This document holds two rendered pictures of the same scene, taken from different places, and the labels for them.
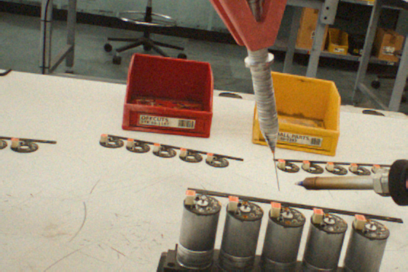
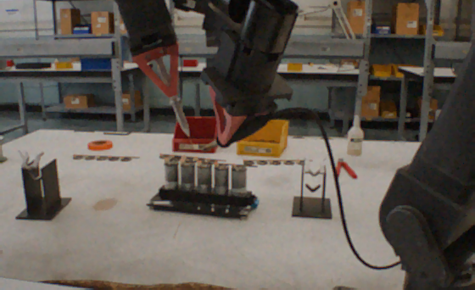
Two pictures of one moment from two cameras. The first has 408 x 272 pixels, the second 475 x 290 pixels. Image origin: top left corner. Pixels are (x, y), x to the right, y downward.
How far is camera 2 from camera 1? 38 cm
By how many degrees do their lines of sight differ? 18
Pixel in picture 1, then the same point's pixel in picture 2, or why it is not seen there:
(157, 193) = not seen: hidden behind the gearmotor
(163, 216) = not seen: hidden behind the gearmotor
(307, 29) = (364, 103)
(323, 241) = (217, 174)
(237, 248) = (185, 179)
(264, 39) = (171, 92)
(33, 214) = (120, 180)
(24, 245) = (114, 187)
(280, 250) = (201, 179)
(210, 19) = (294, 103)
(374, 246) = (237, 175)
